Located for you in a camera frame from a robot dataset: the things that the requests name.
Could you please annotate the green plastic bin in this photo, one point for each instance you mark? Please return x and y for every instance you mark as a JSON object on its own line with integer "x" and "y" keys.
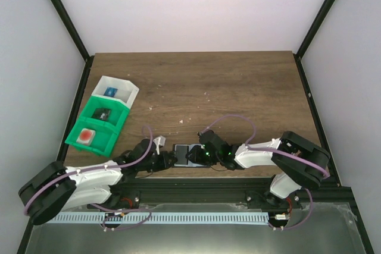
{"x": 103, "y": 142}
{"x": 117, "y": 118}

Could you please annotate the green plastic bin middle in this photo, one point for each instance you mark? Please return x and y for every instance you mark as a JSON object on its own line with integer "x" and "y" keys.
{"x": 117, "y": 118}

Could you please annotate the red and white card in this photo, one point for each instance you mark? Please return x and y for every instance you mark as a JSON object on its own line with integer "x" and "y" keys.
{"x": 86, "y": 136}

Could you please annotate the green plastic bin front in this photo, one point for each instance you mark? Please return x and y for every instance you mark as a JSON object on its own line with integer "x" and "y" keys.
{"x": 103, "y": 142}

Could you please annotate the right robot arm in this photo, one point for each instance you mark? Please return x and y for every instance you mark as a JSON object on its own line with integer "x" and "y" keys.
{"x": 302, "y": 162}

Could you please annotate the blue card in bin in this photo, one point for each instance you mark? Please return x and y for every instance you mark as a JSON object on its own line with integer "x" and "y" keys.
{"x": 110, "y": 92}

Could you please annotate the black leather card holder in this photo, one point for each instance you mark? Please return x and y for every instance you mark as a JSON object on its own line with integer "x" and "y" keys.
{"x": 190, "y": 164}

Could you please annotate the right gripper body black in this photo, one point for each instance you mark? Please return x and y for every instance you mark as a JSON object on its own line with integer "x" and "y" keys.
{"x": 214, "y": 158}

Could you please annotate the black aluminium frame rail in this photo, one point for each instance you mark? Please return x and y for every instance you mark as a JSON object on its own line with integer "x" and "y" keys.
{"x": 154, "y": 191}

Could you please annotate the light blue cable duct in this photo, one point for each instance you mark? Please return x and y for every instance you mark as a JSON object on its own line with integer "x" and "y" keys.
{"x": 241, "y": 218}

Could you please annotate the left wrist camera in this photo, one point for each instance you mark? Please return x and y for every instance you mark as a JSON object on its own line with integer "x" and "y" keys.
{"x": 159, "y": 143}

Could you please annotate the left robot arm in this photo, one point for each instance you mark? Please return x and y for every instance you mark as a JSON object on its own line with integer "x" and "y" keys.
{"x": 57, "y": 188}

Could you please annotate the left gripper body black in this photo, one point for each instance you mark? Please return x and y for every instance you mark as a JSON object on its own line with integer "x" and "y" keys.
{"x": 155, "y": 166}

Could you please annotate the dark card in bin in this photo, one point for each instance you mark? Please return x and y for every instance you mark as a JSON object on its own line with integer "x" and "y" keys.
{"x": 101, "y": 114}

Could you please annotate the white plastic bin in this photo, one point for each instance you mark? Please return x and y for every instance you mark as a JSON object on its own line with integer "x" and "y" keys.
{"x": 126, "y": 94}

